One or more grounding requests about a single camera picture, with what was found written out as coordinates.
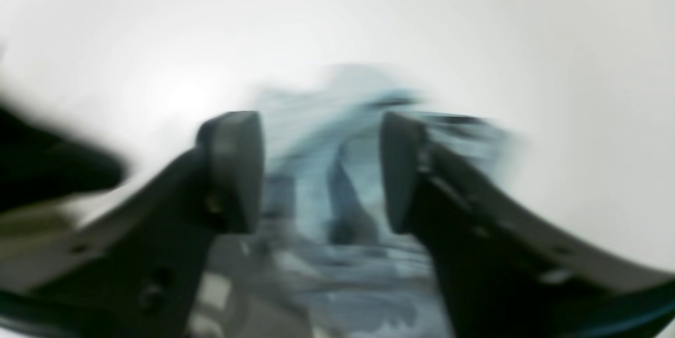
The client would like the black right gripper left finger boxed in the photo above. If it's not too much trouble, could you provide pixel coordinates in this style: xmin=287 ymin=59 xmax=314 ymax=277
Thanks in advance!
xmin=2 ymin=111 xmax=264 ymax=337

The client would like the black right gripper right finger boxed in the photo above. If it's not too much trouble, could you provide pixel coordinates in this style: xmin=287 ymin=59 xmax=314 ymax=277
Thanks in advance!
xmin=379 ymin=112 xmax=674 ymax=337

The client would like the grey T-shirt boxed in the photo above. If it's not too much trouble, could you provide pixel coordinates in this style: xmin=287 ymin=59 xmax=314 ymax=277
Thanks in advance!
xmin=200 ymin=64 xmax=523 ymax=338

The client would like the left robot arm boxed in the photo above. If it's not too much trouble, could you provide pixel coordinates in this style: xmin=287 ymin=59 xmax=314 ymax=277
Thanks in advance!
xmin=1 ymin=107 xmax=126 ymax=211

